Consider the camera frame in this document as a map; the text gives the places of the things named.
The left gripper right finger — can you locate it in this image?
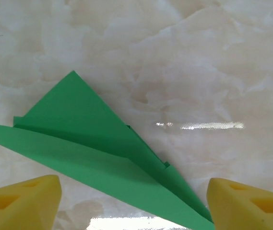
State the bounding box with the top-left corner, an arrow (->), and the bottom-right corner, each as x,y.
206,177 -> 273,230

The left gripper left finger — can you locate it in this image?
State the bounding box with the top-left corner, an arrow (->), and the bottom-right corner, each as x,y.
0,174 -> 62,230

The green paper sheet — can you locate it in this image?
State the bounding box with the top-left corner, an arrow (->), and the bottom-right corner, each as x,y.
0,69 -> 215,230

